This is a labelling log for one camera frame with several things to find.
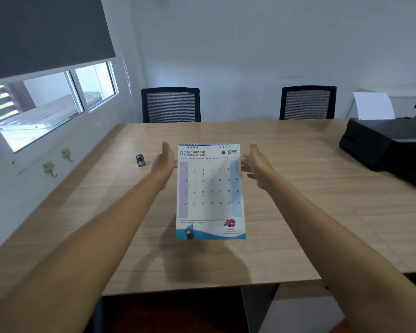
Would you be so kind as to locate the person's left hand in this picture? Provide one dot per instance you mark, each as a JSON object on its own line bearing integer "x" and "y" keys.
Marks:
{"x": 162, "y": 167}

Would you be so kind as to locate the person's right hand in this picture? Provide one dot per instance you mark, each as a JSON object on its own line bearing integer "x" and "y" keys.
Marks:
{"x": 260, "y": 169}

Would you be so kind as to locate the person's right fingers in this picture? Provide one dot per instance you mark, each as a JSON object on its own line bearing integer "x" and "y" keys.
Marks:
{"x": 252, "y": 159}

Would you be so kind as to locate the person's left fingers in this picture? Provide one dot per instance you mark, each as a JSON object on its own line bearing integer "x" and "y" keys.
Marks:
{"x": 167, "y": 153}

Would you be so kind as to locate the white spiral desk calendar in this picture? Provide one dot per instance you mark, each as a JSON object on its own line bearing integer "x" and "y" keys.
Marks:
{"x": 211, "y": 190}

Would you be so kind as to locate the person's left forearm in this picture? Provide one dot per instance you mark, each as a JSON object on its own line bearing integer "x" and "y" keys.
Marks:
{"x": 79, "y": 253}

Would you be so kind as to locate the person's right forearm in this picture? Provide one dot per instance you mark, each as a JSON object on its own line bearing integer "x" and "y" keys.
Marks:
{"x": 336, "y": 253}

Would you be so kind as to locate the black mesh office chair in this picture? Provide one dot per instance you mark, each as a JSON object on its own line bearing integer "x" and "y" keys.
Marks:
{"x": 308, "y": 103}
{"x": 171, "y": 105}

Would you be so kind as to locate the white framed sliding window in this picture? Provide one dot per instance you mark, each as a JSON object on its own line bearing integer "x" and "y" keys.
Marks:
{"x": 52, "y": 100}

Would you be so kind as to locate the white paper sheet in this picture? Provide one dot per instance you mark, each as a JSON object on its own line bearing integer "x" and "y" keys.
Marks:
{"x": 373, "y": 106}

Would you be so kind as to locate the black printer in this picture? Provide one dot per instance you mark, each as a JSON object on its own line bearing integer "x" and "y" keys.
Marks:
{"x": 388, "y": 142}

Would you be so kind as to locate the grey table leg panel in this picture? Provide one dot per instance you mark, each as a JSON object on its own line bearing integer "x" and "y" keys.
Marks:
{"x": 258, "y": 308}

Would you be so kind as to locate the white low cabinet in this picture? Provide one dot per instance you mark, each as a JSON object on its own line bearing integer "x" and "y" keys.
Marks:
{"x": 409, "y": 102}

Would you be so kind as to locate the dark grey roller blind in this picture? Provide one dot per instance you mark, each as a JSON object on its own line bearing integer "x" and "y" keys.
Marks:
{"x": 45, "y": 31}

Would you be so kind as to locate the green wall hook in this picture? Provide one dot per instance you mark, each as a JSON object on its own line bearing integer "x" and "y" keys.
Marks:
{"x": 50, "y": 168}
{"x": 67, "y": 154}

